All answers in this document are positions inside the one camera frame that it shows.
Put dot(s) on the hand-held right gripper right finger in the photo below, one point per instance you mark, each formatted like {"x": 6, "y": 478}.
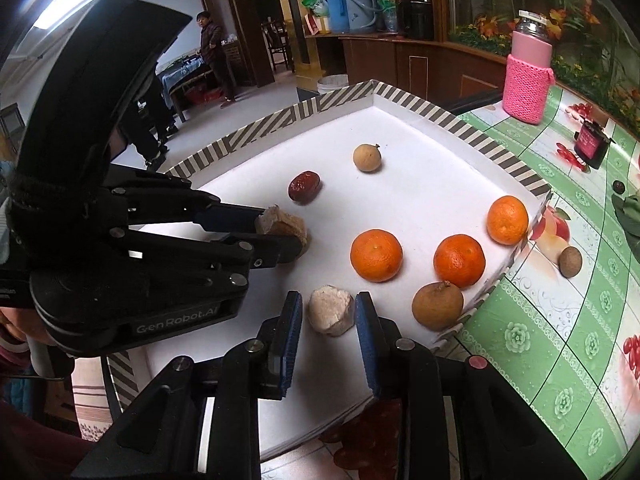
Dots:
{"x": 367, "y": 345}

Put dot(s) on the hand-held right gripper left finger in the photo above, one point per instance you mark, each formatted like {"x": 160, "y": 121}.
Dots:
{"x": 290, "y": 350}

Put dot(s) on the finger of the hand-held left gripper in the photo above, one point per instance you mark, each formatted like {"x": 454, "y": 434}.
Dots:
{"x": 272, "y": 252}
{"x": 227, "y": 215}

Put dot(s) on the large sugarcane piece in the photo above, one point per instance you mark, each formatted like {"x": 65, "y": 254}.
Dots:
{"x": 287, "y": 225}

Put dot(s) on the red date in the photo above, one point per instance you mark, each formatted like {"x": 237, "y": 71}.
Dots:
{"x": 303, "y": 186}

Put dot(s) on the large brown longan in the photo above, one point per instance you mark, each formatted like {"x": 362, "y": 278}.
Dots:
{"x": 437, "y": 306}

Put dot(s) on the orange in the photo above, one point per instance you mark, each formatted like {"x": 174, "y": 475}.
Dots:
{"x": 376, "y": 255}
{"x": 459, "y": 260}
{"x": 507, "y": 220}

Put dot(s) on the small tan longan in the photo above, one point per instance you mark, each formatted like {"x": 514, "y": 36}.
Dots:
{"x": 367, "y": 157}

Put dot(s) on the white tray with striped rim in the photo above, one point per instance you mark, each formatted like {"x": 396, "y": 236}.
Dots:
{"x": 425, "y": 175}

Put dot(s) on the white bucket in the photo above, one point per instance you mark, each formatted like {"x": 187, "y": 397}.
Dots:
{"x": 332, "y": 82}

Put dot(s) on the green fruit-print tablecloth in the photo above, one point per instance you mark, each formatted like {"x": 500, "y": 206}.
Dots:
{"x": 550, "y": 350}

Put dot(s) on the wooden chair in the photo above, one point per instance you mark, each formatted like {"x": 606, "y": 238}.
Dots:
{"x": 277, "y": 37}

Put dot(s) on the small brown longan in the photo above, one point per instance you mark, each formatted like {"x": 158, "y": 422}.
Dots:
{"x": 570, "y": 261}

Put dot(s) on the green bag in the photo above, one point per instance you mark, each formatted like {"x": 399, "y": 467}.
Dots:
{"x": 316, "y": 6}

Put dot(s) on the wooden counter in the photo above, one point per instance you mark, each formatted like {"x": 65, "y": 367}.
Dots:
{"x": 400, "y": 60}

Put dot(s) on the blue thermos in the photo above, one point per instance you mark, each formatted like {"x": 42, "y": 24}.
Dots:
{"x": 337, "y": 7}

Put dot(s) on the light blue kettle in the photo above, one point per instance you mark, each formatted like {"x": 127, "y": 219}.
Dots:
{"x": 361, "y": 5}

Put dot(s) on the black pot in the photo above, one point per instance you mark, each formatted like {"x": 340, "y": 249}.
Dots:
{"x": 420, "y": 15}

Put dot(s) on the dark date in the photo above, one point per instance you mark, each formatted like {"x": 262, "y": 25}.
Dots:
{"x": 619, "y": 187}

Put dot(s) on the dark jar with wooden lid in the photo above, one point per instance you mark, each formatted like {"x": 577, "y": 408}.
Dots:
{"x": 591, "y": 145}

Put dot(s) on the pink bottle with knitted sleeve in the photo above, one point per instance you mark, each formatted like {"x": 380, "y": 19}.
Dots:
{"x": 529, "y": 75}

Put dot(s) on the floral glass panel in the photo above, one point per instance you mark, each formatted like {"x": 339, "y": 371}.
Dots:
{"x": 575, "y": 10}

